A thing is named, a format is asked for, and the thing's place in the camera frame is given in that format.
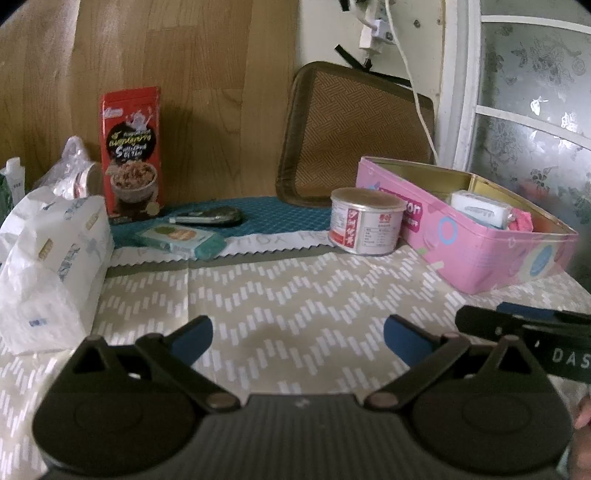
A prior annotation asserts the teal mat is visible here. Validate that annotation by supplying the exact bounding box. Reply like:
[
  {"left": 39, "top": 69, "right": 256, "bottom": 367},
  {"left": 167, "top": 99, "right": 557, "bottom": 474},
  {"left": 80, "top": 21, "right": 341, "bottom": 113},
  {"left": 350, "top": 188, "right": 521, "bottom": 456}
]
[{"left": 108, "top": 196, "right": 336, "bottom": 248}]

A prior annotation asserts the wood-grain board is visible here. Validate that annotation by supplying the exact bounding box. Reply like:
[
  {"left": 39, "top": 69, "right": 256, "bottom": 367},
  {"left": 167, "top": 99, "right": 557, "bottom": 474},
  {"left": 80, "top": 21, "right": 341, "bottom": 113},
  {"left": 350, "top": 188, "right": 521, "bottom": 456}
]
[{"left": 0, "top": 0, "right": 303, "bottom": 210}]

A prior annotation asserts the white power cable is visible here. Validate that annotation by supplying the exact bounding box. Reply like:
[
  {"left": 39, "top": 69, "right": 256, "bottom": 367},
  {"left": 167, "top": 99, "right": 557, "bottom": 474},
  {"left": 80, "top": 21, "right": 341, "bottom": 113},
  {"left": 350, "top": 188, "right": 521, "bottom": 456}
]
[{"left": 385, "top": 0, "right": 438, "bottom": 165}]

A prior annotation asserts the white tissue packet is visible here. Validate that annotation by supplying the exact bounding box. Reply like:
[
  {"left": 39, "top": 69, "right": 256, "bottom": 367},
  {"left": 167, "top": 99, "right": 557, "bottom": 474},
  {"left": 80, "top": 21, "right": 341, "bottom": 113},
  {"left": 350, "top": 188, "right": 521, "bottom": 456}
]
[{"left": 448, "top": 190, "right": 515, "bottom": 228}]

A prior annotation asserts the white window frame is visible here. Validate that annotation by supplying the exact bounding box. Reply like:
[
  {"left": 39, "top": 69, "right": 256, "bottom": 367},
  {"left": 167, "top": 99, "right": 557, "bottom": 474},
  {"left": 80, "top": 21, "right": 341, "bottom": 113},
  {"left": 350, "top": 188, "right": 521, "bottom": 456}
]
[{"left": 433, "top": 0, "right": 591, "bottom": 222}]

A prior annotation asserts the black tape strip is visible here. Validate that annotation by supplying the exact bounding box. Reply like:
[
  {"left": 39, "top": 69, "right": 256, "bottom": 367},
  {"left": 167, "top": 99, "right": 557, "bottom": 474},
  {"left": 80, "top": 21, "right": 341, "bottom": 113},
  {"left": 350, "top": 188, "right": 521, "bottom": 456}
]
[{"left": 334, "top": 44, "right": 413, "bottom": 87}]

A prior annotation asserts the brown woven seat cushion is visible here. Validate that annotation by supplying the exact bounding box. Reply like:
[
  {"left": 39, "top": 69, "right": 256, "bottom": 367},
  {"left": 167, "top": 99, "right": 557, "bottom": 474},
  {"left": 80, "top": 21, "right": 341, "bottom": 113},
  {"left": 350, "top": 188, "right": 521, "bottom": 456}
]
[{"left": 276, "top": 61, "right": 437, "bottom": 207}]

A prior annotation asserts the beige chevron tablecloth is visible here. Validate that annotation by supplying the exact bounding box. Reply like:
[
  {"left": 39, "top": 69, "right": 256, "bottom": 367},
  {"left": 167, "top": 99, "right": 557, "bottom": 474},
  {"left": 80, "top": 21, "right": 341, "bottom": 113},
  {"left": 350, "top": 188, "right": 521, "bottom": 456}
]
[{"left": 0, "top": 242, "right": 591, "bottom": 480}]

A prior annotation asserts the pink tin box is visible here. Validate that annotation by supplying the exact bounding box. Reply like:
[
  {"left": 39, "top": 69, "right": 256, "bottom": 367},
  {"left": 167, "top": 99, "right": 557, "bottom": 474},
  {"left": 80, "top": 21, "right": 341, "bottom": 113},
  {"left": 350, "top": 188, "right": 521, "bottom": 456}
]
[{"left": 355, "top": 156, "right": 580, "bottom": 295}]

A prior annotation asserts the white tissue pack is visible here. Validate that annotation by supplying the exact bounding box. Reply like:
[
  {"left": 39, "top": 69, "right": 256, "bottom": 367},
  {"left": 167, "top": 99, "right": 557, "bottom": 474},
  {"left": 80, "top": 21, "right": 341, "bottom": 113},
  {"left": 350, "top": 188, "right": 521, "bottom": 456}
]
[{"left": 0, "top": 191, "right": 115, "bottom": 356}]

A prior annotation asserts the clear plastic bag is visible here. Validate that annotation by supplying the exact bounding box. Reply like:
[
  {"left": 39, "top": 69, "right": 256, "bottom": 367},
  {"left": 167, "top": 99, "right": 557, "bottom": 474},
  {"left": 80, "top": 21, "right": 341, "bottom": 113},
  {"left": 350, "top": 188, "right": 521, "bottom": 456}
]
[{"left": 31, "top": 136, "right": 105, "bottom": 200}]

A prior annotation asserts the white power adapter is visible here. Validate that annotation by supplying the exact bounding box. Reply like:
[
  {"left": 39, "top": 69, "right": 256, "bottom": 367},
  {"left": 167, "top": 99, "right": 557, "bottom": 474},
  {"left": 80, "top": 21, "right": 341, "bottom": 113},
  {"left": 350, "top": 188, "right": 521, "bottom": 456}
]
[{"left": 359, "top": 17, "right": 394, "bottom": 52}]

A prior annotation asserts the wet wipes pack yellow label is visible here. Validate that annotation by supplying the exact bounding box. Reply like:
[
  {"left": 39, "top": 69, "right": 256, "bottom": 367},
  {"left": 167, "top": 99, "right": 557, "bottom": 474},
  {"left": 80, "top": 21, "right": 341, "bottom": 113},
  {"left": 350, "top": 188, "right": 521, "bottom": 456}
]
[{"left": 137, "top": 223, "right": 227, "bottom": 260}]

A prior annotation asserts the pink fluffy cloth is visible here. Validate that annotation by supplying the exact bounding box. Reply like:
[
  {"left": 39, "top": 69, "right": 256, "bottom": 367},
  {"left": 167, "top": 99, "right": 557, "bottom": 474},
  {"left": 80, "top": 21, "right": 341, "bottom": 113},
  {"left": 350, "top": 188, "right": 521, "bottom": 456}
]
[{"left": 507, "top": 208, "right": 534, "bottom": 233}]

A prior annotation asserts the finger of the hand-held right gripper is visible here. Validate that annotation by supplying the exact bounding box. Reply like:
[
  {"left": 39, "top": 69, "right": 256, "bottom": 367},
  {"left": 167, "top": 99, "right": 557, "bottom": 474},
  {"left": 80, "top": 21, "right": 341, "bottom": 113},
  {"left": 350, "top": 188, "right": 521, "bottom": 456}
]
[{"left": 455, "top": 302, "right": 591, "bottom": 343}]

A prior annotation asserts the white tube bottle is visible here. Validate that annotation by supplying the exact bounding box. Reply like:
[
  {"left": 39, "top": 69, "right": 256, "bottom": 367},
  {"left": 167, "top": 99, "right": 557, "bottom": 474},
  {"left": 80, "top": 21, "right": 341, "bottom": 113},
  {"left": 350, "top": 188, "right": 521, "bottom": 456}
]
[{"left": 6, "top": 156, "right": 25, "bottom": 195}]

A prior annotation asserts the red snack box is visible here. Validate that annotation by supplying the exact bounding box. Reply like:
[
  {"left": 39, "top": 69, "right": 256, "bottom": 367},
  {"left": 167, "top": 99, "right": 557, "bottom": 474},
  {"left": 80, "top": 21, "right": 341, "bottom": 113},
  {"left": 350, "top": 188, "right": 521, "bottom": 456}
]
[{"left": 100, "top": 87, "right": 163, "bottom": 219}]

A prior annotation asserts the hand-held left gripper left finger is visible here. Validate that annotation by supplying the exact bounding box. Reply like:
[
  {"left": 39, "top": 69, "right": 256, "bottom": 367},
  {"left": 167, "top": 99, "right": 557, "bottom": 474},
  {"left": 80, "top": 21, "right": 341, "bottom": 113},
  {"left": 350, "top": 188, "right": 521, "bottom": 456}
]
[{"left": 69, "top": 316, "right": 241, "bottom": 412}]

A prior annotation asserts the round pink food can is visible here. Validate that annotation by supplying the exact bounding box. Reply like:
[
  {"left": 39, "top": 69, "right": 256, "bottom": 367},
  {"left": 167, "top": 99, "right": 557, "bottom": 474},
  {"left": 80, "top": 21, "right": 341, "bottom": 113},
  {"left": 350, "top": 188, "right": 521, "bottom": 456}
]
[{"left": 329, "top": 187, "right": 405, "bottom": 256}]

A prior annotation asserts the small black device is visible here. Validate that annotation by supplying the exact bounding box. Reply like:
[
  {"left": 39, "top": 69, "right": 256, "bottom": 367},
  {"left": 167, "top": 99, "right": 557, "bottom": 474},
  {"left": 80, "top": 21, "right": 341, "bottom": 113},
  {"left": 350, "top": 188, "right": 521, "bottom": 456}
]
[{"left": 169, "top": 207, "right": 243, "bottom": 228}]

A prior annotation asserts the person's right hand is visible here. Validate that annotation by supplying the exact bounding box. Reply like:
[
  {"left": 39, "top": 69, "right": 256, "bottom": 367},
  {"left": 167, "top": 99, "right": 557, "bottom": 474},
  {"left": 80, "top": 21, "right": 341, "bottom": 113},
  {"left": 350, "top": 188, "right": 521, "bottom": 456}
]
[{"left": 574, "top": 396, "right": 591, "bottom": 462}]

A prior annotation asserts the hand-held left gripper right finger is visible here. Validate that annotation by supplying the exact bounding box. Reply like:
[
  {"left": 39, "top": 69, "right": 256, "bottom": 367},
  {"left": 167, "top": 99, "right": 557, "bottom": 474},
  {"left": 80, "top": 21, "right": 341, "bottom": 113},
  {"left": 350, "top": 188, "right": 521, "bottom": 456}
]
[{"left": 365, "top": 315, "right": 546, "bottom": 411}]

